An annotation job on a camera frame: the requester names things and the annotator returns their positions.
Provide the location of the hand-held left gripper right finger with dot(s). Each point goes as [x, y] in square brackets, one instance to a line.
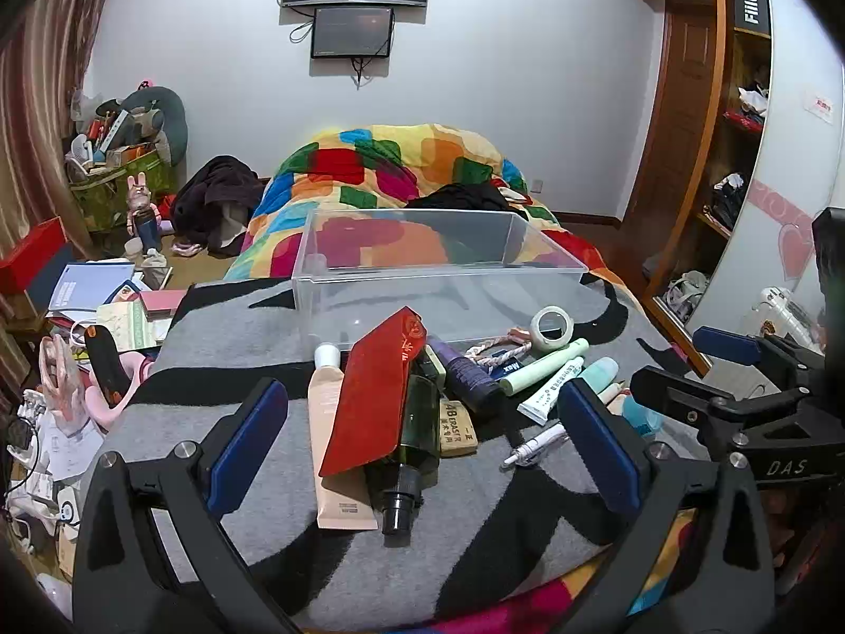
[597, 449]

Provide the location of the white plastic bag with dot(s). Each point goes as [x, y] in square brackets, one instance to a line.
[782, 317]

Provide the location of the beige eraser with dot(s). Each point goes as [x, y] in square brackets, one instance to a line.
[457, 429]

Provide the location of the green storage basket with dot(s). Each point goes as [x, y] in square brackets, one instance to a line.
[105, 198]

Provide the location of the wooden door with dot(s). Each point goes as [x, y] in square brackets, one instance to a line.
[673, 119]

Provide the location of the dark green bottle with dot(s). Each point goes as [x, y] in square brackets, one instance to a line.
[419, 422]

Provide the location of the pink book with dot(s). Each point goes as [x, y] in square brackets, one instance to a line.
[162, 302]

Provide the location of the pink plastic holder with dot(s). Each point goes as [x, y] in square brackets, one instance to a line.
[59, 376]

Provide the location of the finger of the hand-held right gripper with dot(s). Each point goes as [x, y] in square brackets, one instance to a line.
[726, 343]
[686, 396]

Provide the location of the beige cosmetic tube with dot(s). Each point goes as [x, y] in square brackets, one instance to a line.
[346, 502]

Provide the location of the black orange tool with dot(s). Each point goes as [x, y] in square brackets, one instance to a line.
[105, 363]

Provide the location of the grey plush pillow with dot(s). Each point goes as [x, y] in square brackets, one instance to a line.
[165, 112]

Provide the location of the red envelope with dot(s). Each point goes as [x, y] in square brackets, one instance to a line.
[376, 396]

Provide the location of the pink rabbit toy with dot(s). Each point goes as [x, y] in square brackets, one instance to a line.
[140, 201]

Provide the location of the light green tube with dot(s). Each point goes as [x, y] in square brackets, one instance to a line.
[541, 370]

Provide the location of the clear plastic storage box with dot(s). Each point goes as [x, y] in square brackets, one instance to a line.
[396, 297]

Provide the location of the grey white shoes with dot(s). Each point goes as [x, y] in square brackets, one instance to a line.
[686, 294]

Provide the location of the colourful patchwork quilt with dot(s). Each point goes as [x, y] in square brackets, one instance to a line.
[370, 165]

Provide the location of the white tube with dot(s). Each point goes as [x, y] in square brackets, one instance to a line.
[548, 396]

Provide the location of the wooden wardrobe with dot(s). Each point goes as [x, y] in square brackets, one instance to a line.
[716, 145]

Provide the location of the blue grey book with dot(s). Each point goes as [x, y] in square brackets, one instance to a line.
[79, 287]

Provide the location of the white sliding wardrobe door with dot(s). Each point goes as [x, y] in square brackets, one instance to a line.
[792, 145]

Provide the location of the striped curtain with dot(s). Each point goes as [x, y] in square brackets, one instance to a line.
[39, 112]

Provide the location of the purple tube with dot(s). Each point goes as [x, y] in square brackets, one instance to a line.
[472, 376]

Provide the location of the black printed box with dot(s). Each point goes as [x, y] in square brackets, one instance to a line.
[752, 6]

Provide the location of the dark clothes pile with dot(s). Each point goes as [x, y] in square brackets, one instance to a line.
[211, 191]

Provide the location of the white pen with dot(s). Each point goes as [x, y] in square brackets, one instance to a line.
[535, 448]

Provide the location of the grey black blanket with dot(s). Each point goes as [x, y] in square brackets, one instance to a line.
[231, 343]

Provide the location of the mint bottle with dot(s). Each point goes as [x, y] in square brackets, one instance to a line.
[597, 376]

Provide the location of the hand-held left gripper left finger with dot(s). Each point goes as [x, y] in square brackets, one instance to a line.
[247, 442]

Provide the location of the small blue packet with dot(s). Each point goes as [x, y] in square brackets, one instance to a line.
[511, 364]

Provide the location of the white tape roll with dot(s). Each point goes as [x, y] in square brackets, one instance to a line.
[551, 342]

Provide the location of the pale green booklet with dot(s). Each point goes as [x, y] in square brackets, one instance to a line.
[129, 327]

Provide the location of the small wall monitor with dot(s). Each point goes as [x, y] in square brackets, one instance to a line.
[353, 32]

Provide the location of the red box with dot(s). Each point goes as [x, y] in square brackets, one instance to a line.
[33, 251]

